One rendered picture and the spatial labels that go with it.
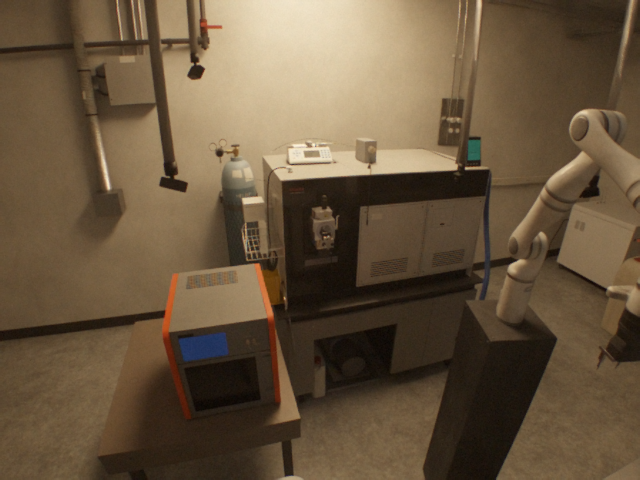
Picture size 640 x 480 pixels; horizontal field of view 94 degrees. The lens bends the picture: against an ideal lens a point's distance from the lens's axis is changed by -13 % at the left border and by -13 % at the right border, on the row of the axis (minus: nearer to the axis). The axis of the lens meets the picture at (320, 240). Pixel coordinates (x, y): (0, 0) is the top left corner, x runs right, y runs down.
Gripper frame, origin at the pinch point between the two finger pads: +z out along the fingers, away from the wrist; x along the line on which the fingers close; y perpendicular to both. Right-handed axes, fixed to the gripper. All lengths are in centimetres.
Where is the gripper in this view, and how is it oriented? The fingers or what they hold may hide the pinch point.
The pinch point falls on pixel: (606, 369)
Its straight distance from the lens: 101.0
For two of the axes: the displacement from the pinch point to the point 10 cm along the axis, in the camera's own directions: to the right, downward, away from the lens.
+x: 10.0, 0.1, -0.2
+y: -0.2, 4.0, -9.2
